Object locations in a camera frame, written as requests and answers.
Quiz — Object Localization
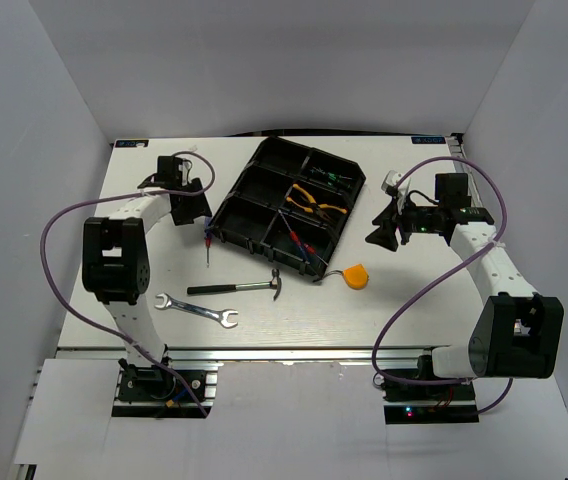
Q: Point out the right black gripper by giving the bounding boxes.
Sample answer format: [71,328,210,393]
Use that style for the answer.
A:
[365,193,442,252]

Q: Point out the yellow black pliers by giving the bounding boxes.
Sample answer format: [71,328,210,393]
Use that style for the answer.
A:
[305,202,348,223]
[286,183,319,214]

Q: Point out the black green precision screwdriver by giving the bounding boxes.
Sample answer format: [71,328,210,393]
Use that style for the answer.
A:
[310,167,340,181]

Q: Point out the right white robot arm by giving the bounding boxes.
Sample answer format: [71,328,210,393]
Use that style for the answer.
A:
[366,171,564,399]

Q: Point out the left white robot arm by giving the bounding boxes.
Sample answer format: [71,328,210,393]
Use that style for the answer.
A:
[82,152,212,399]

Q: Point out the orange tape measure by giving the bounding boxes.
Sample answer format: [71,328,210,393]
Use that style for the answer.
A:
[314,264,369,290]

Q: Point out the silver open-end wrench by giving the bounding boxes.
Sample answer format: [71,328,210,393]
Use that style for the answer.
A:
[154,293,238,329]

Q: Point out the black compartment tray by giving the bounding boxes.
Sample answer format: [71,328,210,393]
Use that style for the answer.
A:
[211,137,366,279]

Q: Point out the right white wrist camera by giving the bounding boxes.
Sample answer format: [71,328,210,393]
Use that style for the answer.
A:
[381,170,411,199]

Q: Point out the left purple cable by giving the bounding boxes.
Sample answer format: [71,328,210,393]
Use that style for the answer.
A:
[38,151,215,419]

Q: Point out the black handled claw hammer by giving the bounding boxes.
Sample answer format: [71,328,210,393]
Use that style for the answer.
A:
[186,269,282,301]

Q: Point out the right aluminium rail frame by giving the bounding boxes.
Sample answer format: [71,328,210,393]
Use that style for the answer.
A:
[446,132,533,361]

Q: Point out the front aluminium rail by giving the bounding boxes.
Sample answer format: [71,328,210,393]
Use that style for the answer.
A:
[58,344,435,365]

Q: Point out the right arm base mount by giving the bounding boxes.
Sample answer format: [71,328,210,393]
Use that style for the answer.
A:
[372,373,479,425]

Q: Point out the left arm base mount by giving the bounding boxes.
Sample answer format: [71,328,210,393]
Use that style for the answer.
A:
[111,359,220,420]

